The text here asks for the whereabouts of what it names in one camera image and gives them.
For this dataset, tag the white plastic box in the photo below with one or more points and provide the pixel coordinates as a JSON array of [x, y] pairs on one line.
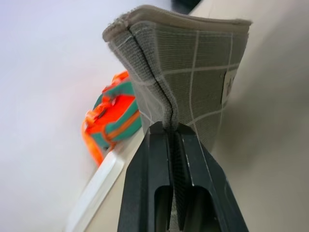
[[96, 191]]

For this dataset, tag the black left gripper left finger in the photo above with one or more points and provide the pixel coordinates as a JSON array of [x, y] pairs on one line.
[[144, 183]]

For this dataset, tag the orange and teal backpack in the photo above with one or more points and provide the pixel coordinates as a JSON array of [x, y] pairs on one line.
[[116, 113]]

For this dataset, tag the grey checked pouch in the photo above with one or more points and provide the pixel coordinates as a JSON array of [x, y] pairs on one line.
[[190, 72]]

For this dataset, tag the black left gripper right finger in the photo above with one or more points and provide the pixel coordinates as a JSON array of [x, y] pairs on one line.
[[205, 193]]

